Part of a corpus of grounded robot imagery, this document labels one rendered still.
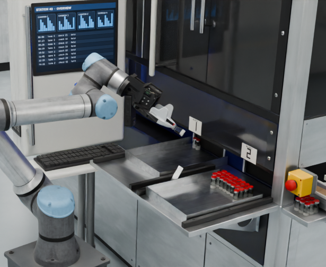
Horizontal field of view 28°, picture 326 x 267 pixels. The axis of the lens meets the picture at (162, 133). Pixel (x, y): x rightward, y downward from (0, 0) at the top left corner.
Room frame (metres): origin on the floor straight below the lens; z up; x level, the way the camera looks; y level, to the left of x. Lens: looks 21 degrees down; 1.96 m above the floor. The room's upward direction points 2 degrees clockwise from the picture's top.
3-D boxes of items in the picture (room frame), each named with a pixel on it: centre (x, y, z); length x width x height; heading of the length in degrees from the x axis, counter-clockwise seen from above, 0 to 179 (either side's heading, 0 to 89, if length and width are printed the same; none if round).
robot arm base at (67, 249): (1.91, 0.33, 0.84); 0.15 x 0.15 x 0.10
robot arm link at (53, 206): (1.92, 0.34, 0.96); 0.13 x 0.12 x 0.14; 33
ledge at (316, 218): (2.14, -0.54, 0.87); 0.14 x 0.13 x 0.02; 125
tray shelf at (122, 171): (2.37, -0.10, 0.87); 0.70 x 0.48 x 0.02; 35
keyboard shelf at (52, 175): (2.73, 0.36, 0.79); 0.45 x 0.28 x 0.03; 121
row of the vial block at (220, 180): (2.27, -0.25, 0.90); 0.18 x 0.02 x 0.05; 34
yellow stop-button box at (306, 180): (2.13, -0.49, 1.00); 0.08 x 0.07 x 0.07; 125
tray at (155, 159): (2.55, -0.06, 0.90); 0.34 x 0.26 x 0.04; 125
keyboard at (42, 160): (2.71, 0.35, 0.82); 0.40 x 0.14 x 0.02; 121
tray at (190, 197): (2.20, -0.16, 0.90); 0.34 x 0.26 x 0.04; 124
